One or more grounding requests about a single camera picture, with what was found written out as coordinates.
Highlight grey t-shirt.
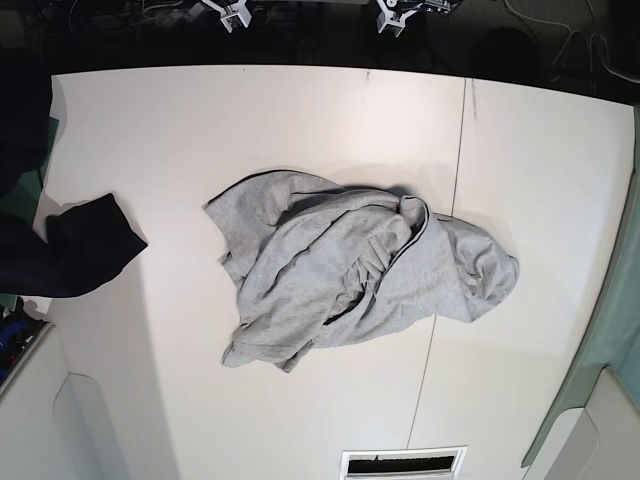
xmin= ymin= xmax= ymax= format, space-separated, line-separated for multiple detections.
xmin=204 ymin=170 xmax=519 ymax=372

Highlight dark navy cloth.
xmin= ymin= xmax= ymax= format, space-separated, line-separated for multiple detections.
xmin=1 ymin=71 xmax=147 ymax=298

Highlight white vent slot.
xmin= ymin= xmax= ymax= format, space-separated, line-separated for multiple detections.
xmin=340 ymin=446 xmax=468 ymax=480

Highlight blue objects in bin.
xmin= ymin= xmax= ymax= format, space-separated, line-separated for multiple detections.
xmin=0 ymin=297 xmax=46 ymax=382

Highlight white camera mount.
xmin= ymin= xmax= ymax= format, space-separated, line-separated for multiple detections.
xmin=376 ymin=0 xmax=416 ymax=37
xmin=202 ymin=0 xmax=252 ymax=33

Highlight white cables on floor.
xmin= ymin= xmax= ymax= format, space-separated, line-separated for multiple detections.
xmin=499 ymin=0 xmax=640 ymax=84

